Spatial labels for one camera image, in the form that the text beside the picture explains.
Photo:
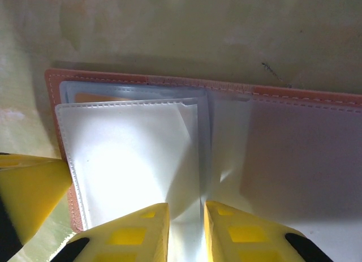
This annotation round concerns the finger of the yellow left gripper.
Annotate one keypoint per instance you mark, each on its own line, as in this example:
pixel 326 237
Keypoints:
pixel 31 194

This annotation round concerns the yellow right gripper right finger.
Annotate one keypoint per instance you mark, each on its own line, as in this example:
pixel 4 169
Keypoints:
pixel 243 239

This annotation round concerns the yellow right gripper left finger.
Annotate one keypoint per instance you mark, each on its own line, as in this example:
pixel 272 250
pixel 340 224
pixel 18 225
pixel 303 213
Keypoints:
pixel 130 239

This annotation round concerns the brown card holder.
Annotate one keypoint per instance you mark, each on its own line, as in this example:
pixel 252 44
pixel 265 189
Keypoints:
pixel 127 148

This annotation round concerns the orange credit card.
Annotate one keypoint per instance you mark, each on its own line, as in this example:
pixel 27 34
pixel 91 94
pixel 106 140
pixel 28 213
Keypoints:
pixel 96 97

